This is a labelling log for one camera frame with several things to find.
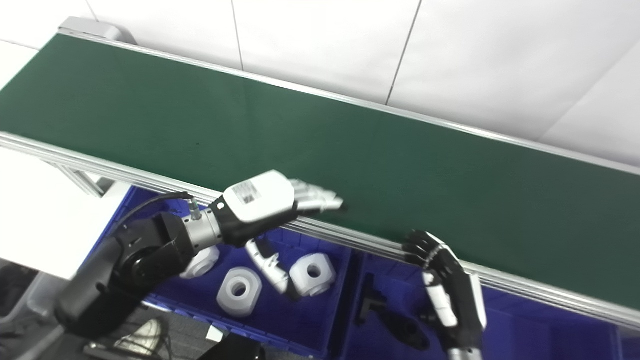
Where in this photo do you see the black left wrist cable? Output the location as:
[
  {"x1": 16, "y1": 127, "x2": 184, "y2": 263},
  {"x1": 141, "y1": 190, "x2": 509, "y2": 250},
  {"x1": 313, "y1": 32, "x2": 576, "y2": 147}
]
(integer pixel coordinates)
[{"x1": 112, "y1": 191, "x2": 206, "y2": 236}]

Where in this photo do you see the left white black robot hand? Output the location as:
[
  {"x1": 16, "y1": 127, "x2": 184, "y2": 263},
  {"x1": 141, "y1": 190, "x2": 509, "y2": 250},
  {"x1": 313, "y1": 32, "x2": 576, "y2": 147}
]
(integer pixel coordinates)
[{"x1": 210, "y1": 170, "x2": 346, "y2": 301}]

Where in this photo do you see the black robot body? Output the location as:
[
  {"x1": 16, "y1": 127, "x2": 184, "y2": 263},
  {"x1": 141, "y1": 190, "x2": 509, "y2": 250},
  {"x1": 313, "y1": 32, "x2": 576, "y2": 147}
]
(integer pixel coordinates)
[{"x1": 197, "y1": 332, "x2": 266, "y2": 360}]

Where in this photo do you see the blue bin with black parts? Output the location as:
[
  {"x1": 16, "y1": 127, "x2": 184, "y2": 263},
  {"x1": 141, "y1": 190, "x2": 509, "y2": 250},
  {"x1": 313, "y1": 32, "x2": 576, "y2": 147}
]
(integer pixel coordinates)
[{"x1": 340, "y1": 250, "x2": 640, "y2": 360}]

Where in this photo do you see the white object with dark stripes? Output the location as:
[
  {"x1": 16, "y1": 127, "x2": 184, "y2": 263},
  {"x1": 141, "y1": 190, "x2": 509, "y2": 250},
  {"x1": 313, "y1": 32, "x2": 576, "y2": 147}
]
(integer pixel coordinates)
[{"x1": 114, "y1": 319, "x2": 164, "y2": 357}]

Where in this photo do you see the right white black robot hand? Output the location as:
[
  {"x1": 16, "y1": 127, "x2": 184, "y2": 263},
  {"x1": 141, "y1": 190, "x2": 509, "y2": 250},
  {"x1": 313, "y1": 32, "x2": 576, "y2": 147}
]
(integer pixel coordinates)
[{"x1": 402, "y1": 230, "x2": 488, "y2": 351}]

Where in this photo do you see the white block part with hole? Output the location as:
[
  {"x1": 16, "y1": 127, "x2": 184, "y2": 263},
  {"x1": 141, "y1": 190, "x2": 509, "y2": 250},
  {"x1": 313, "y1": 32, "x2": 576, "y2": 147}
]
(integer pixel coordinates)
[
  {"x1": 290, "y1": 253, "x2": 337, "y2": 297},
  {"x1": 180, "y1": 245, "x2": 221, "y2": 280},
  {"x1": 216, "y1": 267, "x2": 263, "y2": 317}
]

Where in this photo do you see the green conveyor belt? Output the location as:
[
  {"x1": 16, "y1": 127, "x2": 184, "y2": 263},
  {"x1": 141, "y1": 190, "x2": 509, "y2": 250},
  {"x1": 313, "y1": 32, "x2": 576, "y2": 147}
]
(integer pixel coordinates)
[
  {"x1": 0, "y1": 34, "x2": 640, "y2": 311},
  {"x1": 0, "y1": 16, "x2": 640, "y2": 333}
]

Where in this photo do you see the blue bin with white parts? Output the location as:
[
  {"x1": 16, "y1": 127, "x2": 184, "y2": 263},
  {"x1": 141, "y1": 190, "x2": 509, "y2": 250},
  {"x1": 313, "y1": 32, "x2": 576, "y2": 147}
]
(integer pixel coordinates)
[{"x1": 82, "y1": 186, "x2": 358, "y2": 360}]

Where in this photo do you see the black rounded part with hole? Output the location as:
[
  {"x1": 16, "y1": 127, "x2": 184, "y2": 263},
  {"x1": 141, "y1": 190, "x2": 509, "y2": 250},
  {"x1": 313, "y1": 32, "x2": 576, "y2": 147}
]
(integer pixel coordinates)
[{"x1": 382, "y1": 312, "x2": 431, "y2": 352}]

